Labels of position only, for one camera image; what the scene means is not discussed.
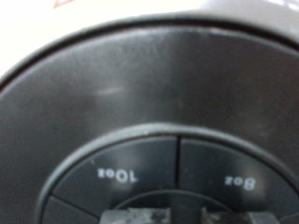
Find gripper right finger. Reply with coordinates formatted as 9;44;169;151
200;207;282;224

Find black Keurig coffee machine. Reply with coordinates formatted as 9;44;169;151
0;0;299;224

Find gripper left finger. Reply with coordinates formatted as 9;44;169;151
100;206;173;224

